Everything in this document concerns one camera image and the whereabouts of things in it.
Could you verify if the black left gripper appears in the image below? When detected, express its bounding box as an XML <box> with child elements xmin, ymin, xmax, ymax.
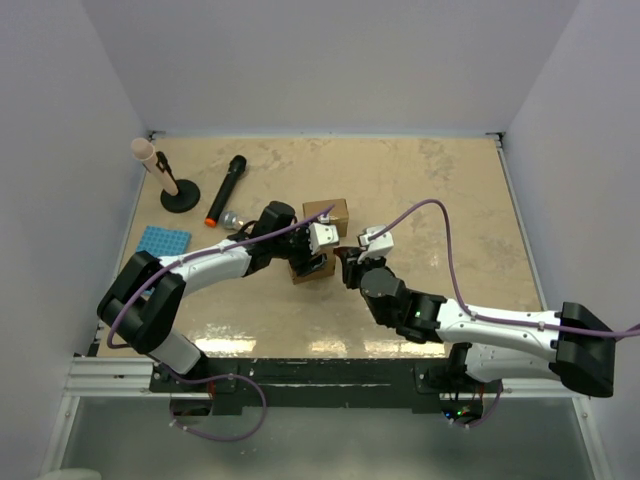
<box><xmin>271</xmin><ymin>219</ymin><xmax>327</xmax><ymax>277</ymax></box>

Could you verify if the small cardboard box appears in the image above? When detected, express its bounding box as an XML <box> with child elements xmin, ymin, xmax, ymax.
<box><xmin>289</xmin><ymin>250</ymin><xmax>336</xmax><ymax>285</ymax></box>

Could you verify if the taped cardboard box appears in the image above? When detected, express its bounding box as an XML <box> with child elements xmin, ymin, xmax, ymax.
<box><xmin>302</xmin><ymin>198</ymin><xmax>349</xmax><ymax>238</ymax></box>

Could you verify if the red black utility knife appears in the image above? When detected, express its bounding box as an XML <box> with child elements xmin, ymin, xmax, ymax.
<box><xmin>333</xmin><ymin>246</ymin><xmax>360</xmax><ymax>260</ymax></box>

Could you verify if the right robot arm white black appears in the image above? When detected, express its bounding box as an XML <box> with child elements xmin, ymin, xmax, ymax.
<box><xmin>334</xmin><ymin>247</ymin><xmax>616</xmax><ymax>398</ymax></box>

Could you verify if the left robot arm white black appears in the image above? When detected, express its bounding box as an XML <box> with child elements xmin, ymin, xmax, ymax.
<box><xmin>97</xmin><ymin>201</ymin><xmax>339</xmax><ymax>392</ymax></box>

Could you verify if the silver glitter microphone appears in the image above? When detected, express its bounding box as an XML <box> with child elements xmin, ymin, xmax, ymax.
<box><xmin>218</xmin><ymin>210</ymin><xmax>247</xmax><ymax>231</ymax></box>

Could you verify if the black microphone orange end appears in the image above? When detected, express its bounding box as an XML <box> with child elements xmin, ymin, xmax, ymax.
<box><xmin>204</xmin><ymin>155</ymin><xmax>247</xmax><ymax>228</ymax></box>

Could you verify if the blue studded building plate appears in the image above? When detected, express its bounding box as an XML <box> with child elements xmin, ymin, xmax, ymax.
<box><xmin>135</xmin><ymin>226</ymin><xmax>192</xmax><ymax>257</ymax></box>

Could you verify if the beige microphone on stand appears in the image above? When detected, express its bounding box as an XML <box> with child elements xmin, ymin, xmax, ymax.
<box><xmin>131</xmin><ymin>137</ymin><xmax>179</xmax><ymax>196</ymax></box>

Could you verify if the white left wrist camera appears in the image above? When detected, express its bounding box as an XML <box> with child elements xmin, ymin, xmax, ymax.
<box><xmin>307</xmin><ymin>214</ymin><xmax>340</xmax><ymax>254</ymax></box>

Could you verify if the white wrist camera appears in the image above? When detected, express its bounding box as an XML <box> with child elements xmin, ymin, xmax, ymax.
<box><xmin>307</xmin><ymin>214</ymin><xmax>340</xmax><ymax>254</ymax></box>
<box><xmin>357</xmin><ymin>225</ymin><xmax>394</xmax><ymax>264</ymax></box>

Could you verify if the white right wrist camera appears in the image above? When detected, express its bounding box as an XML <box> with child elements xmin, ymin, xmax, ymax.
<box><xmin>357</xmin><ymin>225</ymin><xmax>394</xmax><ymax>264</ymax></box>

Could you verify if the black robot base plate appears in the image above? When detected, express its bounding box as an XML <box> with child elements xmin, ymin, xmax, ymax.
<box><xmin>150</xmin><ymin>358</ymin><xmax>500</xmax><ymax>415</ymax></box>

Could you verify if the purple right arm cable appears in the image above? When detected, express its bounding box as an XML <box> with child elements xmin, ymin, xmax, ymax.
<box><xmin>372</xmin><ymin>198</ymin><xmax>640</xmax><ymax>431</ymax></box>

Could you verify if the aluminium frame rail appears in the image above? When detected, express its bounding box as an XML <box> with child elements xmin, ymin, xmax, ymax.
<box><xmin>63</xmin><ymin>357</ymin><xmax>584</xmax><ymax>398</ymax></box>

